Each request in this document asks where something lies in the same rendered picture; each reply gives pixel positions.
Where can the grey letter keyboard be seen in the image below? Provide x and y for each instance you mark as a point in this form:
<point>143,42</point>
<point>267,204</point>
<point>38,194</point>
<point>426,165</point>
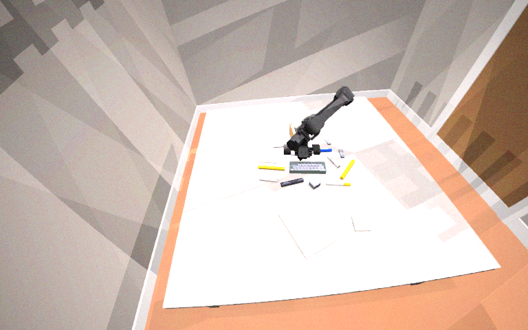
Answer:
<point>307,168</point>

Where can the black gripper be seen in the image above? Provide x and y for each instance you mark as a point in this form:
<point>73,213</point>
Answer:
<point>315,148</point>

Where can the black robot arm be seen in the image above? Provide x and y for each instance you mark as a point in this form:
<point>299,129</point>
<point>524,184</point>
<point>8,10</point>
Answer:
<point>313,124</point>

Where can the black cylinder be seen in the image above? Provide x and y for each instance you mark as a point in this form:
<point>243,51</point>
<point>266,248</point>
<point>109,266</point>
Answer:
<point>291,182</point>

